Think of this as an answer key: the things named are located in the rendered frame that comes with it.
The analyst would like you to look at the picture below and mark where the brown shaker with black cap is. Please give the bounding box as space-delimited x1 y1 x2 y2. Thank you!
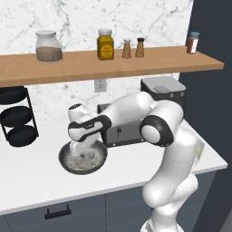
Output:
134 37 146 59

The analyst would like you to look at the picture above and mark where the wooden wall shelf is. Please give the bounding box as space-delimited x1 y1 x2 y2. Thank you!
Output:
0 45 226 88

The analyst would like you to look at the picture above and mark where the glass of lemonade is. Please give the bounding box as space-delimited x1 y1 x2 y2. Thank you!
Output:
193 139 206 163

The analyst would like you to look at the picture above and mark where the black tiered wire stand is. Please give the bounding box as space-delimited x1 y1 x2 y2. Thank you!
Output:
0 85 40 148

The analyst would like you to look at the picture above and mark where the dark round ice bowl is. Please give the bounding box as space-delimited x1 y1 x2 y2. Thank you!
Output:
58 140 109 176

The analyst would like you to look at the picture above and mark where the grey cupboard door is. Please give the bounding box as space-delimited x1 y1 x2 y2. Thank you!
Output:
180 170 218 232
105 186 156 232

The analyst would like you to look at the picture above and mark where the yellow jar with white lid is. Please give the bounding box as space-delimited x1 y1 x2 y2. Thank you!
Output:
96 28 115 62

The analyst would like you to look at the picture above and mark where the grey drawer front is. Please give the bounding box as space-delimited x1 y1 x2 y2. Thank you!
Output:
4 194 107 232

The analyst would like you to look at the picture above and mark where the grey box appliance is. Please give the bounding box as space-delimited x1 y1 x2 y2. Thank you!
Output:
140 75 187 107

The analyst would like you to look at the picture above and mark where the black drawer handle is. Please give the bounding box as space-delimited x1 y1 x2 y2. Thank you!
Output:
43 204 73 220

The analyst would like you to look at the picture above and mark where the dark grey tall cabinet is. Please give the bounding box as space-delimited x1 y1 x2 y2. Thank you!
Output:
179 0 232 232

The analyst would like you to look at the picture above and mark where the white wall outlet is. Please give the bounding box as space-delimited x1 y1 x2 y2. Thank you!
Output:
93 78 107 93

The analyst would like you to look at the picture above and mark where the red spice jar blue lid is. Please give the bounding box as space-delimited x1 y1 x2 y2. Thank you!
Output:
186 31 200 55

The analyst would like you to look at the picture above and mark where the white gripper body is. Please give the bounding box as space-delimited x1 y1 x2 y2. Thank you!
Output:
70 139 102 160

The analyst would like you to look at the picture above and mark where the glass jar with beige powder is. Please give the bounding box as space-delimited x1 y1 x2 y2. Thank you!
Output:
35 30 63 63

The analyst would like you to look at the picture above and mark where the silver black toaster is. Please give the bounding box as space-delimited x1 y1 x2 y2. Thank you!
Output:
97 102 146 149

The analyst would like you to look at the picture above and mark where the brown shaker with white cap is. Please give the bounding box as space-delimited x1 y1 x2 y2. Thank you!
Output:
121 37 132 60

